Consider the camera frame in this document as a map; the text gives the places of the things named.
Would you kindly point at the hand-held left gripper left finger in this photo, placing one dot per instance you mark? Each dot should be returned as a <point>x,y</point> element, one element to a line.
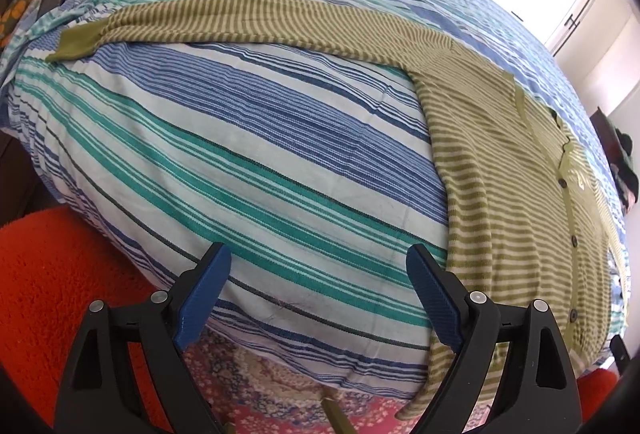
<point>205,294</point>

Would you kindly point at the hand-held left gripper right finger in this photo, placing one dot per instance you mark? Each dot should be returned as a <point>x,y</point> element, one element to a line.
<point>432,294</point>

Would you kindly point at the green striped cardigan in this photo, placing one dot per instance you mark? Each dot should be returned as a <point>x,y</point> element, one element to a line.
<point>500,194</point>

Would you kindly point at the pile of mixed clothes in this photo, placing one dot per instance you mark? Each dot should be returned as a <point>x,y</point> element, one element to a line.
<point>625,164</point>

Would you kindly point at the floral patterned carpet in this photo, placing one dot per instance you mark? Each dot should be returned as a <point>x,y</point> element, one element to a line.
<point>280,389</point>

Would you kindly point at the blue green striped bedspread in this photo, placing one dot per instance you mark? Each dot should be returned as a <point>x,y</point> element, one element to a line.
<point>250,139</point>

